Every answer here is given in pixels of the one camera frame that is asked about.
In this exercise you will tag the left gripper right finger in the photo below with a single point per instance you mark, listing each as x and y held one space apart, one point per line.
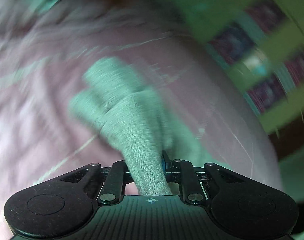
182 172

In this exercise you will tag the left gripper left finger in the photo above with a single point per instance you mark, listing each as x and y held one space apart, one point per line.
115 179

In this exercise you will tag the grey-green fleece pants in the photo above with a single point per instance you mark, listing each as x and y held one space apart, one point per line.
132 118

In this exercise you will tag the upper right purple poster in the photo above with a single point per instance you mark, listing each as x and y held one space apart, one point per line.
262 96

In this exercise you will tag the purple poster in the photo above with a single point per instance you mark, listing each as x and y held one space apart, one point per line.
262 96
231 44
266 14
295 66

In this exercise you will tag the upper left purple poster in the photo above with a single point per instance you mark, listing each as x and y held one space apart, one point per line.
231 44

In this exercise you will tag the lower right purple poster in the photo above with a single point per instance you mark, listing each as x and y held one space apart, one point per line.
295 66

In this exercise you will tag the lower left purple poster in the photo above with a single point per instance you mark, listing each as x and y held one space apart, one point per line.
266 14

